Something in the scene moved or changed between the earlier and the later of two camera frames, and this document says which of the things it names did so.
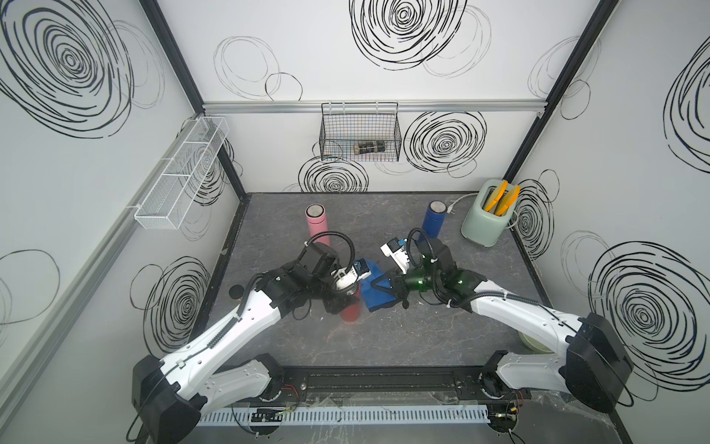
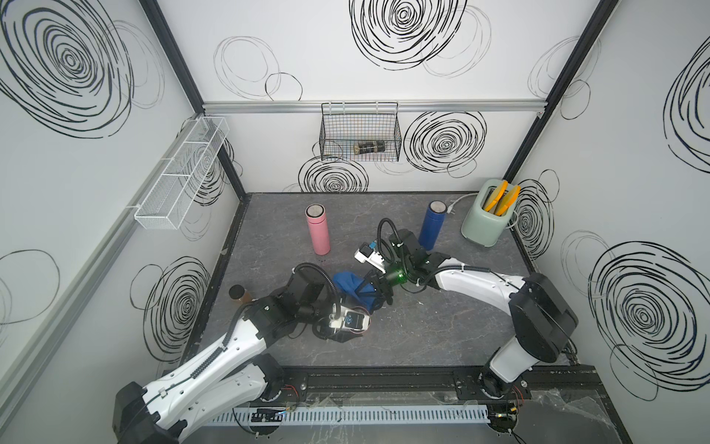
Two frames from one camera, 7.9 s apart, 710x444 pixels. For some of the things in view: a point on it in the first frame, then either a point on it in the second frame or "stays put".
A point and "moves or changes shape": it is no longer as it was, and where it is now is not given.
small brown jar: (236, 291) stays put
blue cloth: (375, 297) moves or changes shape
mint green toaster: (490, 213) stays put
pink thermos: (316, 215) stays put
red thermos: (351, 312) → (360, 332)
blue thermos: (434, 220) stays put
